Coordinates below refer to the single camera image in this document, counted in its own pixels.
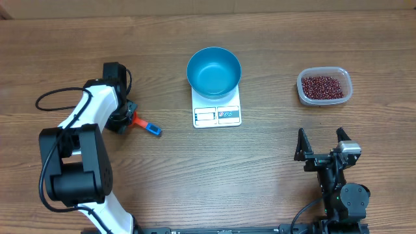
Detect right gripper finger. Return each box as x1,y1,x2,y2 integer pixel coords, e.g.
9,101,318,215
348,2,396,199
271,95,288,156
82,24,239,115
336,127,351,142
294,128,314,161

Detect orange measuring scoop blue handle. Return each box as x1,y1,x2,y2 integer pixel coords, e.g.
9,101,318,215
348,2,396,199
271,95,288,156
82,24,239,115
131,112,162,137

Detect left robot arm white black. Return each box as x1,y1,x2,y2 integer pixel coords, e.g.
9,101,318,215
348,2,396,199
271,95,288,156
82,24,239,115
38,62,142,233

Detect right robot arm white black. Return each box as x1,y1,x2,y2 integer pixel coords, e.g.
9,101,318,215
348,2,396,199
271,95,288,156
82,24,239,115
294,127,371,224

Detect white digital kitchen scale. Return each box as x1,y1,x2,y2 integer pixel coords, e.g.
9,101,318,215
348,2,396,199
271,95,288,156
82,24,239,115
191,86,242,129

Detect blue bowl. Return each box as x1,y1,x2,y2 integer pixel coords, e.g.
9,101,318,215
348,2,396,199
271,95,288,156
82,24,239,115
186,47,242,99

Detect red beans in container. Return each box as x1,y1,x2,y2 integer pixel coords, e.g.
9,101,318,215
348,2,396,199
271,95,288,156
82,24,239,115
301,76,344,100

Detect clear plastic container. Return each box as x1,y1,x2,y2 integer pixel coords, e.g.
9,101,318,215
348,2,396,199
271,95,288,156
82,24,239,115
296,66,354,106

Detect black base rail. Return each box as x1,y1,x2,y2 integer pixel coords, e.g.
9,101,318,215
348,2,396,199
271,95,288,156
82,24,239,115
81,222,370,234

